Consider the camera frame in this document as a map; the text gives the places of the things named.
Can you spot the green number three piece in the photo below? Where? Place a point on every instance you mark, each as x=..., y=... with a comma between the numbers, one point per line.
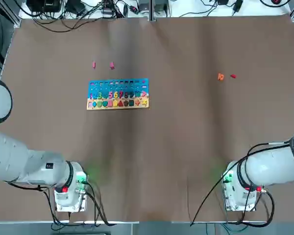
x=99, y=95

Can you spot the pink number five piece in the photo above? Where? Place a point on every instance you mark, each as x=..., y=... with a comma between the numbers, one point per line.
x=110, y=94

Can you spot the black monitor stand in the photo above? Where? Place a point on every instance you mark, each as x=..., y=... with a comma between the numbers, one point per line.
x=74, y=6

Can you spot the dark pentagon piece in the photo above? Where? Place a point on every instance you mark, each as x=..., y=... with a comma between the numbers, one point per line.
x=126, y=103

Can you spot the yellow equals sign piece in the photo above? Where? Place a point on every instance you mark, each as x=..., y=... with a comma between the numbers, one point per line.
x=144, y=102

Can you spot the dark number eight piece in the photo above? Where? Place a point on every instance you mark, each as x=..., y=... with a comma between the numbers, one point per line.
x=126, y=94

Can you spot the orange number ten piece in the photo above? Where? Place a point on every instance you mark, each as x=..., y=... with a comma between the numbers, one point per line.
x=220, y=77

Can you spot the red greater-than sign piece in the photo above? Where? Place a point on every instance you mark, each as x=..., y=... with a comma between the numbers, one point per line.
x=143, y=93

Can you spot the pink number one piece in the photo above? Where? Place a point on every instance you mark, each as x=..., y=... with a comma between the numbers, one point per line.
x=94, y=65

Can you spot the yellow number six piece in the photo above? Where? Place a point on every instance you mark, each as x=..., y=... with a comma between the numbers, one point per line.
x=115, y=94

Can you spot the green round piece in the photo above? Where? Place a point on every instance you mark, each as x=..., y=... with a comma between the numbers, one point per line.
x=99, y=103

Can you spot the teal heart piece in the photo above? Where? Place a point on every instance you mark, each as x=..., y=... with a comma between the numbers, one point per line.
x=104, y=103

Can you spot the yellow pentagon piece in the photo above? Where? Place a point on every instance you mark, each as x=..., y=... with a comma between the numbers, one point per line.
x=115, y=103

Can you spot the teal number four piece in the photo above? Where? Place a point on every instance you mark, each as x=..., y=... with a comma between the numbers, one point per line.
x=105, y=95

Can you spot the aluminium post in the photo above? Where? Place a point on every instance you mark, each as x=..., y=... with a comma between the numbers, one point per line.
x=152, y=9

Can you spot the dark number nine piece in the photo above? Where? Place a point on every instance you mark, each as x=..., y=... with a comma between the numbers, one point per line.
x=131, y=94

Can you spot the dark green square piece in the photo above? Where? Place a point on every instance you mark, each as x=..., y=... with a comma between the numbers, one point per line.
x=131, y=102

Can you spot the red number seven piece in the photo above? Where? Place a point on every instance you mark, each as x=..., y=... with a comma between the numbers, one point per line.
x=121, y=94

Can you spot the orange plus sign piece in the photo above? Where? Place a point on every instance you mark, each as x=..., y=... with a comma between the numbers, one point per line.
x=137, y=102

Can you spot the blue wooden toy board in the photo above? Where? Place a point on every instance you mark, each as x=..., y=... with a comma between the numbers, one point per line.
x=117, y=88

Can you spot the red triangle piece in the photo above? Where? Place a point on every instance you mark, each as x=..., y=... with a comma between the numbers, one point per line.
x=121, y=103

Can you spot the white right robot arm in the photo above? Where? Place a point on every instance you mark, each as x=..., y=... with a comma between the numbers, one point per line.
x=264, y=169

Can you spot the usb hub with plugs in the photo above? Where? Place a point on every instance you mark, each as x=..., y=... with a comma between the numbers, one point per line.
x=109, y=11

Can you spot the pink rectangular block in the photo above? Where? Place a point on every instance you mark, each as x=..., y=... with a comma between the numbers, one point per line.
x=112, y=65

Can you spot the red rectangular block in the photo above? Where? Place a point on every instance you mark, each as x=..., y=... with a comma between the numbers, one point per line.
x=233, y=76

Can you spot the pink shape piece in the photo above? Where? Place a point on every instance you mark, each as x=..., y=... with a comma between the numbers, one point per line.
x=110, y=103

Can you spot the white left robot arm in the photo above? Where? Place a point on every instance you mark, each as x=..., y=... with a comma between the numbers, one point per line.
x=14, y=159

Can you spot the black box device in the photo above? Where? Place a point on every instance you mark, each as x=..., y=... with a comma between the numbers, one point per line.
x=44, y=5

